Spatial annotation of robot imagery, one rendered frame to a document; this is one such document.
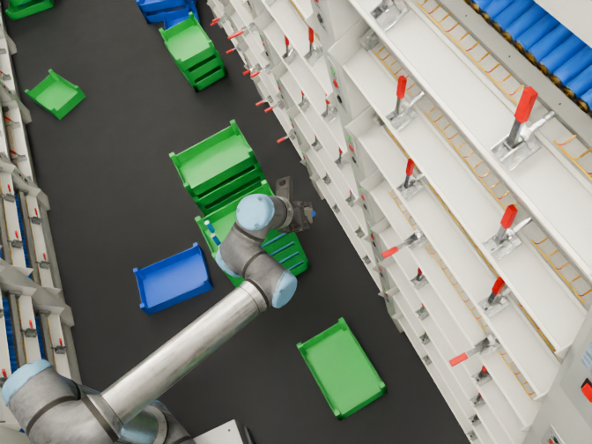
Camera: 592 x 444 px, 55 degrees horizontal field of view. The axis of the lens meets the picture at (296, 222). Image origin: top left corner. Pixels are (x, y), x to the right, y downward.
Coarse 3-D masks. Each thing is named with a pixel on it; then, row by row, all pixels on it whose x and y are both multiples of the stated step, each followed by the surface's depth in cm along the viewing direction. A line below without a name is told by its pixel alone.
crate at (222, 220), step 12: (264, 180) 214; (252, 192) 216; (264, 192) 219; (228, 204) 215; (216, 216) 217; (228, 216) 219; (204, 228) 217; (216, 228) 217; (228, 228) 216; (264, 240) 208; (216, 252) 202
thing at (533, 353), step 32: (352, 128) 115; (384, 128) 115; (384, 160) 113; (416, 192) 107; (448, 224) 101; (448, 256) 100; (480, 256) 96; (480, 288) 95; (512, 320) 90; (512, 352) 89; (544, 352) 86; (544, 384) 85
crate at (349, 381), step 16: (320, 336) 215; (336, 336) 218; (352, 336) 211; (304, 352) 216; (320, 352) 216; (336, 352) 214; (352, 352) 213; (320, 368) 213; (336, 368) 211; (352, 368) 210; (368, 368) 209; (320, 384) 209; (336, 384) 208; (352, 384) 207; (368, 384) 206; (384, 384) 197; (336, 400) 205; (352, 400) 204; (368, 400) 199; (336, 416) 195
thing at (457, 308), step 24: (384, 192) 133; (408, 216) 127; (432, 264) 121; (456, 288) 116; (456, 312) 115; (480, 336) 111; (504, 360) 107; (504, 384) 106; (528, 384) 103; (528, 408) 102
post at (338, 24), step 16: (336, 0) 91; (336, 16) 94; (352, 16) 95; (320, 32) 105; (336, 32) 96; (336, 64) 105; (336, 96) 119; (352, 96) 109; (352, 112) 112; (368, 160) 126; (368, 192) 136; (384, 272) 176
